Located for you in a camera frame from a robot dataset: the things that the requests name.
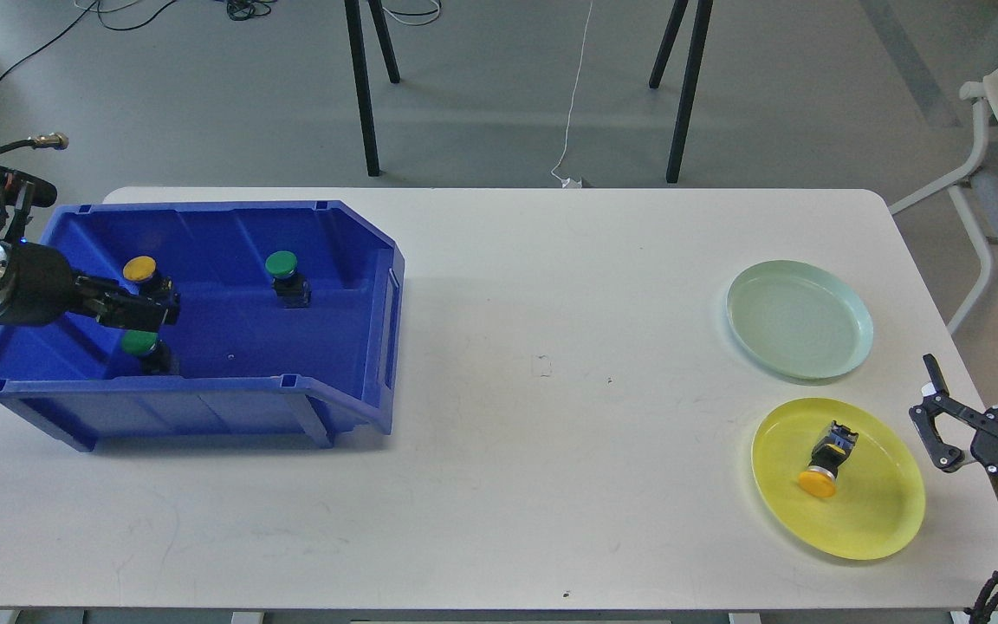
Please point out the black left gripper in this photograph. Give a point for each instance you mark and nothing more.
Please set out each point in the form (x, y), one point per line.
(37, 286)

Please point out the green push button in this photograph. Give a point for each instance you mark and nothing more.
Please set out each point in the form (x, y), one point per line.
(154, 354)
(288, 283)

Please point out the yellow push button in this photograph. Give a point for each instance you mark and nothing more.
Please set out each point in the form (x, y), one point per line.
(831, 450)
(149, 280)

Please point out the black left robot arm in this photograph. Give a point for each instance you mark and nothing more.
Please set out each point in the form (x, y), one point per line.
(20, 192)

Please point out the yellow plate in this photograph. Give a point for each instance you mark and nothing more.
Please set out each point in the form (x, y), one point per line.
(880, 499)

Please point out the pale green plate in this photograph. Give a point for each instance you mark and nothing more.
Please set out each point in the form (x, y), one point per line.
(798, 321)

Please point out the blue plastic storage bin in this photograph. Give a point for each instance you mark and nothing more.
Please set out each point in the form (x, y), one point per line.
(247, 365)

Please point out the black tripod leg pair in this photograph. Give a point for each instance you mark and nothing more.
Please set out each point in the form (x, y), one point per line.
(357, 48)
(691, 73)

